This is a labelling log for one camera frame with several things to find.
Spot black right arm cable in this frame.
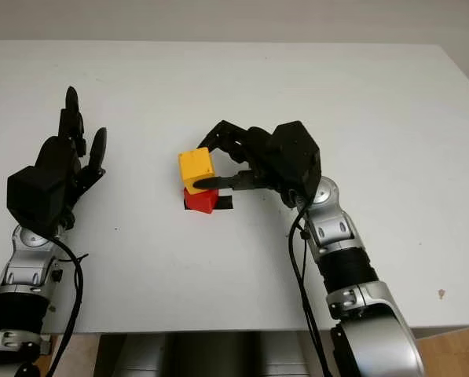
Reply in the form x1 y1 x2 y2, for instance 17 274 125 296
288 196 332 377

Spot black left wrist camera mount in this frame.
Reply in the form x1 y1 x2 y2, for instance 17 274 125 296
6 165 68 236

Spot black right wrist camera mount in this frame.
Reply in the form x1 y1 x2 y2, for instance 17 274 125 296
271 120 322 209

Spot grey robot torso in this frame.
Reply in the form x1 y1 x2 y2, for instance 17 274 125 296
94 331 333 377

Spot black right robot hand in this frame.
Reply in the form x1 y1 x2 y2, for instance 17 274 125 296
192 119 295 208

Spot black tape strip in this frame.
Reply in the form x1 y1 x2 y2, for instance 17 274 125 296
183 195 234 211

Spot yellow cube block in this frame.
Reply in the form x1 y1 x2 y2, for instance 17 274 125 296
178 146 216 195

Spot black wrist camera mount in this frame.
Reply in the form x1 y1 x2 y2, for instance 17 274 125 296
271 120 322 209
6 165 68 236

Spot red cube block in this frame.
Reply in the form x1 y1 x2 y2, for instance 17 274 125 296
183 187 220 215

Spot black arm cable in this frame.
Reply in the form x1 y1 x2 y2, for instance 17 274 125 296
51 235 90 377
288 196 332 377

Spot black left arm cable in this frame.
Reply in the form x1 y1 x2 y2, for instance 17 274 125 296
51 235 90 377

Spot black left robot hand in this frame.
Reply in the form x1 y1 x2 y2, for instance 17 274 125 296
35 86 108 229

